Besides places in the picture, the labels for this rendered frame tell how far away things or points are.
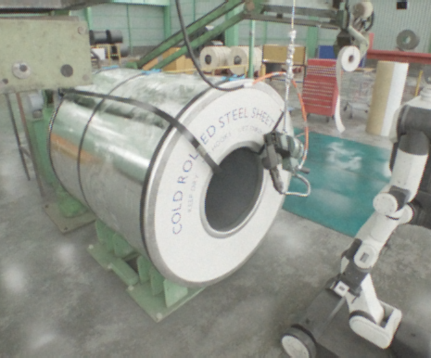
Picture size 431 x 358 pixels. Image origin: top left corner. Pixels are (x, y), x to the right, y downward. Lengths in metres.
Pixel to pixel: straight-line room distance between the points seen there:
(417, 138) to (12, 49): 1.02
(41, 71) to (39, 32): 0.07
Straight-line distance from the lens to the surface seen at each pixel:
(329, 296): 1.94
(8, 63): 0.61
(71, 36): 0.64
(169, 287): 1.91
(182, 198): 1.36
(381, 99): 6.07
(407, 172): 1.07
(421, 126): 1.03
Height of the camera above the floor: 1.54
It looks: 25 degrees down
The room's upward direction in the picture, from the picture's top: straight up
